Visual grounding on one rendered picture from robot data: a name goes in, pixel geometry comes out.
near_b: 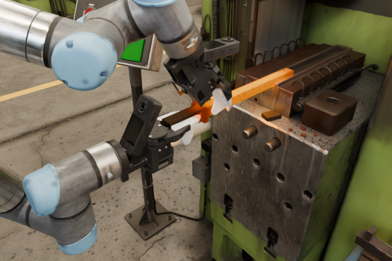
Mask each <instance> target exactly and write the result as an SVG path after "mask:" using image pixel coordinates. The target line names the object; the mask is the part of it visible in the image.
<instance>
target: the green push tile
mask: <svg viewBox="0 0 392 261"><path fill-rule="evenodd" d="M144 44H145V40H144V39H141V40H139V41H136V42H134V43H132V44H130V45H128V46H127V47H126V49H125V50H124V52H123V54H122V56H121V59H125V60H129V61H135V62H141V59H142V54H143V50H144Z"/></svg>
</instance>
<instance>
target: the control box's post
mask: <svg viewBox="0 0 392 261"><path fill-rule="evenodd" d="M128 70H129V80H130V85H131V92H132V102H133V108H135V106H136V104H137V101H138V99H139V96H140V95H141V94H143V91H142V76H141V69H138V68H132V67H128ZM141 176H142V184H143V185H144V186H145V187H147V186H149V185H151V184H152V181H151V172H150V171H149V170H146V169H144V167H141ZM143 195H144V201H145V208H146V209H147V210H148V217H149V218H148V219H149V221H151V213H150V210H151V209H153V211H154V205H153V193H152V186H151V187H149V188H147V189H145V188H144V187H143ZM154 213H155V211H154Z"/></svg>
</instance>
